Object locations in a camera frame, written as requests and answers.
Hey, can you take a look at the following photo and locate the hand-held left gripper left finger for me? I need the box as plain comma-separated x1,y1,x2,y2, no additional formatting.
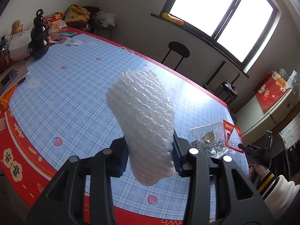
26,137,129,225

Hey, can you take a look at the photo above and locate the dark kitchen cabinet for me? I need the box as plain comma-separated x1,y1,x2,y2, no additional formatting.
273,133,300,181

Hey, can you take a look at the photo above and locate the pink plastic scoop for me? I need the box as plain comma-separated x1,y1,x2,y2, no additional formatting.
48,35,68,45

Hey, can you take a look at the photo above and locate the black round stool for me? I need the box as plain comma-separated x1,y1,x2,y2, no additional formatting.
161,41,190,71

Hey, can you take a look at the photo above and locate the dark cloth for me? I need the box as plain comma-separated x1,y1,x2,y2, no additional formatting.
82,6,100,14

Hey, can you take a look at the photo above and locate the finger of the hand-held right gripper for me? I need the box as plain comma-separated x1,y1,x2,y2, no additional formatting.
237,143,259,156

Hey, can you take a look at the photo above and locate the black round side table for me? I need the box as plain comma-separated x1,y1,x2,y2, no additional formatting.
88,20,118,39

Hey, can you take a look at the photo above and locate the dark windowsill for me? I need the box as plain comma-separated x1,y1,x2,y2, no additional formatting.
151,13,249,78

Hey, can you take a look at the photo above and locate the yellow orange packet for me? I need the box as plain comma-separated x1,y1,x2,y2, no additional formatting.
162,13,184,26

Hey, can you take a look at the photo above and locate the teal plastic scoop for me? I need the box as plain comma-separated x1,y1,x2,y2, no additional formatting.
58,31,78,39

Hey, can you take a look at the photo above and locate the person's right hand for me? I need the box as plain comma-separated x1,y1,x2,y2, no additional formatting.
248,163,270,184

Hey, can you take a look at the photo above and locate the red fridge cover cloth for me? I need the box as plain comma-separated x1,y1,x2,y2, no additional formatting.
254,70,291,111

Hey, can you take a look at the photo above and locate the white foam net sleeve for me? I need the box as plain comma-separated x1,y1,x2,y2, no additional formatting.
105,69,177,187

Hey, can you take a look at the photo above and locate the electric pressure cooker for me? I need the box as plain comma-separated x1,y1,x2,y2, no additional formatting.
214,81,238,106

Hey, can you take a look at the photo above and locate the yellow bag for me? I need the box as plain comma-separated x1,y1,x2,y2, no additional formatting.
64,4,91,23

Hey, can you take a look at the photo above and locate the black metal frame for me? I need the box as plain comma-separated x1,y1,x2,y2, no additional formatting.
205,61,241,92

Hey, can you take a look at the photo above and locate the dark-framed window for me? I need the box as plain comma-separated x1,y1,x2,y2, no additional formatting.
162,0,282,74

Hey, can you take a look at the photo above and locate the clear plastic container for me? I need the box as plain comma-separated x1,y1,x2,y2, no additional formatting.
189,122,231,159

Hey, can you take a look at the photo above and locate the red snack bag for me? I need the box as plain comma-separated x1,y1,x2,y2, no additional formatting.
43,12,66,24

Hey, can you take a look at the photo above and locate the cream refrigerator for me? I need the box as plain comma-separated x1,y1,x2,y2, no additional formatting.
237,75,300,141

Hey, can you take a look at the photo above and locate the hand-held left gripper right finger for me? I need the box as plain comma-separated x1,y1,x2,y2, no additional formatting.
172,131,275,225

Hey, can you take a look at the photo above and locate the white round pot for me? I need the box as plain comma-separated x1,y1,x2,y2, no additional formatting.
8,29,33,61

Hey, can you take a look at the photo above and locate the black gourd-shaped bottle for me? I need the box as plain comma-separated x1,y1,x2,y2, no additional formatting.
28,9,50,59

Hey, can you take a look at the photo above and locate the white cardboard box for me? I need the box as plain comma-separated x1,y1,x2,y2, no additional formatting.
289,70,300,85

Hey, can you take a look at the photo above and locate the blue plaid table mat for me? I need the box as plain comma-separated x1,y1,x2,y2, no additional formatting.
6,33,249,221

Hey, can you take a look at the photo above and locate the white plastic bag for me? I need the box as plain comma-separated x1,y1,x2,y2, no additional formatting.
96,11,117,28

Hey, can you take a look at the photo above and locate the black phone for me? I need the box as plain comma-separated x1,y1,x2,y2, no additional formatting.
1,70,19,86

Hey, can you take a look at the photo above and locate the small dark wrapper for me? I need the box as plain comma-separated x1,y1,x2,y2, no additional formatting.
202,132,217,146

